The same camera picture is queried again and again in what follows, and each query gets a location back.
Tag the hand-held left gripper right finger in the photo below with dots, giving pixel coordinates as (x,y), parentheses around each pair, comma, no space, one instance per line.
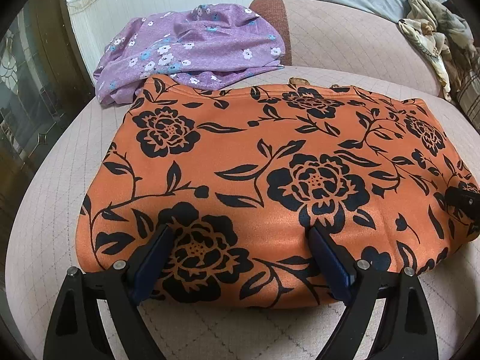
(332,266)

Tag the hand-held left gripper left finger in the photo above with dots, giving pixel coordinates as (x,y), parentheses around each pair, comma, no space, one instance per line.
(153,262)

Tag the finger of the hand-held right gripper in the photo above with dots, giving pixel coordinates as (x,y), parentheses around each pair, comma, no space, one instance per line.
(463,198)

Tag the orange black floral blouse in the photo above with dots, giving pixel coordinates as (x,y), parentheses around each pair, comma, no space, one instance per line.
(255,150)

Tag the striped beige cushion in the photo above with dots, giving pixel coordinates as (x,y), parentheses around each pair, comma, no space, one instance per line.
(470,93)

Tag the cream floral cloth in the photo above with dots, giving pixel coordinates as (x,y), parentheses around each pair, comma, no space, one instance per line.
(435,33)

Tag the wooden door with glass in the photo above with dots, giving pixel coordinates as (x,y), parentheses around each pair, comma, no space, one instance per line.
(33,101)

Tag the purple floral garment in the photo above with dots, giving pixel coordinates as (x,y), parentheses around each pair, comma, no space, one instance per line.
(195,45)

